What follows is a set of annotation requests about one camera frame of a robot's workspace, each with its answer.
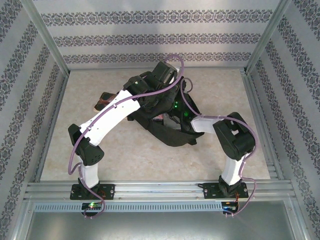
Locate black backpack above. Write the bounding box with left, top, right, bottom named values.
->
left=126, top=71, right=205, bottom=148

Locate dark red cover book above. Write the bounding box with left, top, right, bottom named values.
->
left=93, top=91, right=118, bottom=113

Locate grey metal sheet panel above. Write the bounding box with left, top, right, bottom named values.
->
left=24, top=212, right=307, bottom=240

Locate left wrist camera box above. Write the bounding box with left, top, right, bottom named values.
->
left=171, top=66, right=181, bottom=86

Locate aluminium back rail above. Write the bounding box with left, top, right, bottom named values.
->
left=67, top=66, right=248, bottom=73

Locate aluminium side rail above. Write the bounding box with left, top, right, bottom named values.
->
left=240, top=69, right=286, bottom=181
left=33, top=71, right=70, bottom=183

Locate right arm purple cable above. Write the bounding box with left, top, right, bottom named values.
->
left=180, top=77, right=257, bottom=219

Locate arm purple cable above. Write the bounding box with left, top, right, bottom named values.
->
left=180, top=77, right=257, bottom=219
left=67, top=54, right=185, bottom=220

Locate aluminium mounting rail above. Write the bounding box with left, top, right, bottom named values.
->
left=24, top=181, right=293, bottom=201

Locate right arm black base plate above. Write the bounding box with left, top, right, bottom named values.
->
left=202, top=182, right=250, bottom=200

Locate slotted grey cable duct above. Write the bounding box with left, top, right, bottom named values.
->
left=32, top=201, right=225, bottom=213

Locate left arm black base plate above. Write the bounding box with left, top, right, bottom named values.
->
left=69, top=183, right=116, bottom=201

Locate aluminium frame post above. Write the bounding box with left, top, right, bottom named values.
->
left=244, top=0, right=293, bottom=75
left=20, top=0, right=70, bottom=76

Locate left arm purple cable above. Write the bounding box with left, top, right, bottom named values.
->
left=67, top=54, right=185, bottom=220

